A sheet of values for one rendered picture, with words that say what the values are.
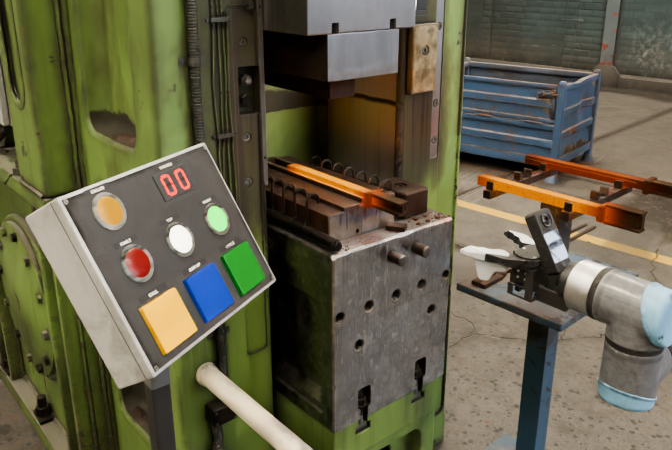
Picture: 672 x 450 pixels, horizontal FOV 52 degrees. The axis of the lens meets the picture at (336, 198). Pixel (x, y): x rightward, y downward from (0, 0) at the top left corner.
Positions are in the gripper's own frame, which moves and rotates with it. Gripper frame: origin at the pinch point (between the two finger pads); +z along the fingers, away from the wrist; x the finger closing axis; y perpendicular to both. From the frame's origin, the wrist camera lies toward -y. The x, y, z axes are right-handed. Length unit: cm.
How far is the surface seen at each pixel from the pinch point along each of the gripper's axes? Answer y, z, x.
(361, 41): -34.6, 32.3, -3.2
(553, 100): 42, 192, 320
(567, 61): 73, 426, 709
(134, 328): -2, 7, -68
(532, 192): 1.2, 12.5, 33.5
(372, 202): 0.9, 30.8, -0.7
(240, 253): -3.2, 17.4, -43.7
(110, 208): -17, 16, -66
